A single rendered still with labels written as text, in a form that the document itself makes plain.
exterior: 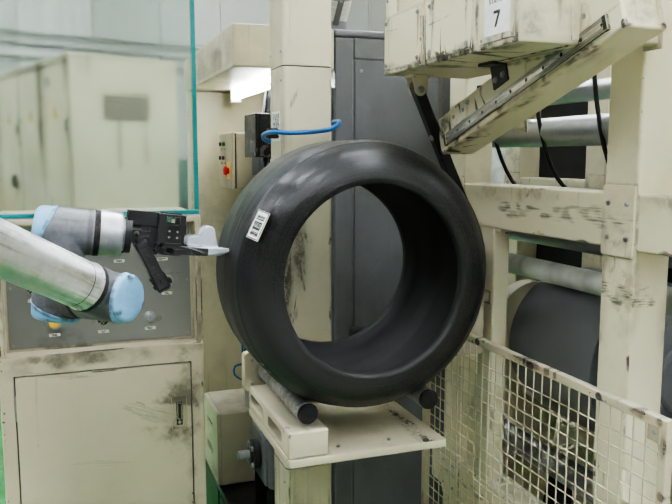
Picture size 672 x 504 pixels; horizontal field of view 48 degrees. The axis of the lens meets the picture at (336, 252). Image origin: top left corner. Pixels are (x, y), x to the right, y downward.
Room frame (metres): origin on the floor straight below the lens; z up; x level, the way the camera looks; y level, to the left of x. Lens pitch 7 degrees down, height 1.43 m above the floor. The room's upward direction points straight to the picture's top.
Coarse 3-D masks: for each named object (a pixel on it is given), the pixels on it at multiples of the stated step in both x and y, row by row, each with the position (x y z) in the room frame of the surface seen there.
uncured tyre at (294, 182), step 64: (256, 192) 1.54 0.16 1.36; (320, 192) 1.48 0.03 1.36; (384, 192) 1.82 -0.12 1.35; (448, 192) 1.58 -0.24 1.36; (256, 256) 1.45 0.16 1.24; (448, 256) 1.79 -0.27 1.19; (256, 320) 1.45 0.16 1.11; (384, 320) 1.83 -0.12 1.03; (448, 320) 1.59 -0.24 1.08; (320, 384) 1.48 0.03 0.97; (384, 384) 1.53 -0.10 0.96
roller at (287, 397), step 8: (264, 376) 1.76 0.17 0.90; (272, 384) 1.69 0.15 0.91; (280, 384) 1.65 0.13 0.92; (280, 392) 1.62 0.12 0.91; (288, 392) 1.59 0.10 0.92; (288, 400) 1.57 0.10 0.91; (296, 400) 1.54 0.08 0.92; (304, 400) 1.52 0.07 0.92; (296, 408) 1.51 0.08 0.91; (304, 408) 1.50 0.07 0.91; (312, 408) 1.50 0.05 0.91; (296, 416) 1.51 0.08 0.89; (304, 416) 1.50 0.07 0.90; (312, 416) 1.50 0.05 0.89
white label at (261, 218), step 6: (258, 210) 1.47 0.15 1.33; (258, 216) 1.46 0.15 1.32; (264, 216) 1.45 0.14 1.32; (252, 222) 1.47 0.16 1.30; (258, 222) 1.45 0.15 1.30; (264, 222) 1.44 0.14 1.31; (252, 228) 1.46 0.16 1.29; (258, 228) 1.45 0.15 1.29; (252, 234) 1.45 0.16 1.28; (258, 234) 1.44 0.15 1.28
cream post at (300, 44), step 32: (288, 0) 1.87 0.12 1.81; (320, 0) 1.90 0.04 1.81; (288, 32) 1.87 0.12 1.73; (320, 32) 1.90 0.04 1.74; (288, 64) 1.87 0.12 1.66; (320, 64) 1.90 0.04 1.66; (288, 96) 1.87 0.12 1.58; (320, 96) 1.90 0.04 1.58; (288, 128) 1.87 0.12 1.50; (320, 128) 1.90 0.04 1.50; (320, 224) 1.90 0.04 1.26; (288, 256) 1.87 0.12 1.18; (320, 256) 1.90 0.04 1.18; (288, 288) 1.87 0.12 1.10; (320, 288) 1.90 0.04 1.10; (320, 320) 1.90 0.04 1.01; (288, 480) 1.87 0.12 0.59; (320, 480) 1.90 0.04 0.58
